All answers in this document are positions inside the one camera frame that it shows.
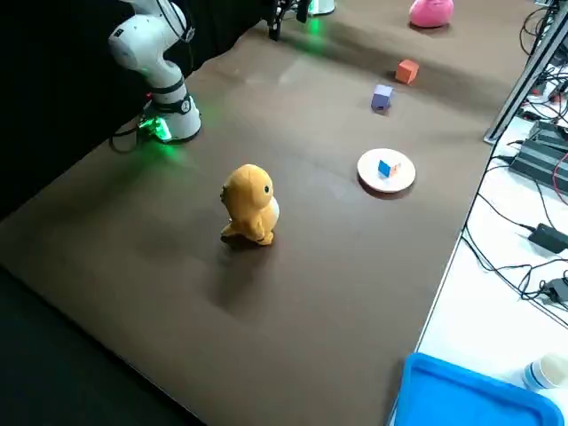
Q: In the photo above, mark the purple foam block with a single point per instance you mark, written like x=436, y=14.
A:
x=381, y=98

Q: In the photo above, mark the orange foam block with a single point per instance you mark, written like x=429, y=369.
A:
x=406, y=73

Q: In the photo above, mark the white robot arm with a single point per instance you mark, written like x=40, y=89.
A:
x=133, y=40
x=321, y=5

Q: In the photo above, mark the pink plush toy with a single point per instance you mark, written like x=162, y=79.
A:
x=430, y=12

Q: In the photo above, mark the pale pink plate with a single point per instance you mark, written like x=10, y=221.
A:
x=373, y=173

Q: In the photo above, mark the orange plush toy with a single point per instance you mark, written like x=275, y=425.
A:
x=248, y=204

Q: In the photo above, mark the multicoloured puzzle cube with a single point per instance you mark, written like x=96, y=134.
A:
x=385, y=168

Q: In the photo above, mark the black power supply box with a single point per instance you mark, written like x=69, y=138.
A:
x=539, y=166
x=548, y=133

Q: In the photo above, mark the black power adapter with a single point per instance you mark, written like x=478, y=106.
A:
x=557, y=290
x=550, y=237

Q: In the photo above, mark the blue plastic tray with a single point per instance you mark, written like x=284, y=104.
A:
x=452, y=395

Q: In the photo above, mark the white paper cup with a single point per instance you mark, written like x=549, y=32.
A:
x=546, y=373

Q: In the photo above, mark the aluminium frame post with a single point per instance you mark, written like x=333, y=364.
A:
x=523, y=75

